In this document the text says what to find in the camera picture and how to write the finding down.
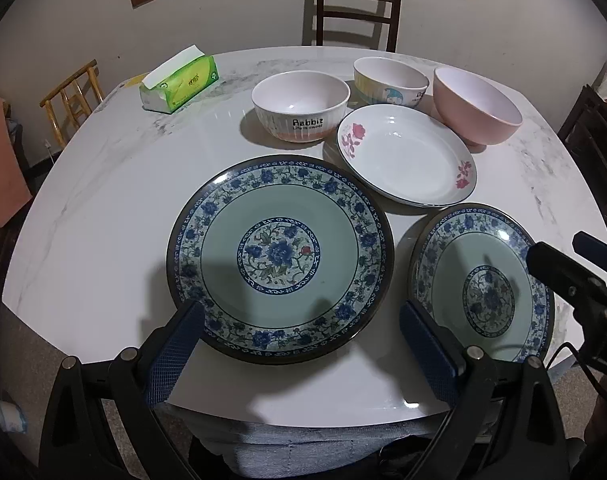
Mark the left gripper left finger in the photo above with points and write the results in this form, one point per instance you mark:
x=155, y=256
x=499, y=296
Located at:
x=168, y=349

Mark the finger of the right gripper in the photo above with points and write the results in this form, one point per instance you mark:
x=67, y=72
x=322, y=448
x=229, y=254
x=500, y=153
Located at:
x=590, y=248
x=567, y=278

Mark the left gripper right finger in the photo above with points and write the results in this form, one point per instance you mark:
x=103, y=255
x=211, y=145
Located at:
x=437, y=351

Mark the small blue floral plate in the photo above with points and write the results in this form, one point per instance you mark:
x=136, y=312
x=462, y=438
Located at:
x=468, y=270

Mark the large blue floral plate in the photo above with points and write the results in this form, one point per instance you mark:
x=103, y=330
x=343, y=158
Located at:
x=288, y=256

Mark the white plate pink flowers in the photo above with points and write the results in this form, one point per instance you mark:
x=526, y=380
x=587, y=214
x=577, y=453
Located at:
x=407, y=156

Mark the yellow blue cartoon bowl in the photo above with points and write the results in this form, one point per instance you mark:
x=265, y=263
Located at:
x=387, y=81

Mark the white pink Rabbit bowl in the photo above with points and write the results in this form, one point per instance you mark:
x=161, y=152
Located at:
x=301, y=106

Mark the dark stacked chairs right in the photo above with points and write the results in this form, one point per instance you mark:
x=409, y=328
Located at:
x=584, y=134

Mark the white crumpled object on floor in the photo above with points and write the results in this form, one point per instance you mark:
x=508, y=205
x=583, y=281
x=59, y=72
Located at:
x=12, y=418

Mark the green tissue box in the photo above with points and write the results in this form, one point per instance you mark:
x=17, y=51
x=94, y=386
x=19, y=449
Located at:
x=177, y=80

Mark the bamboo chair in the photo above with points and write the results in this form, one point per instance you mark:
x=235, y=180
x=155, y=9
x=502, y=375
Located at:
x=72, y=92

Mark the yellow rectangular table label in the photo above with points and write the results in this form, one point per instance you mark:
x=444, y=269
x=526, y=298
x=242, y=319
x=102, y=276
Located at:
x=133, y=81

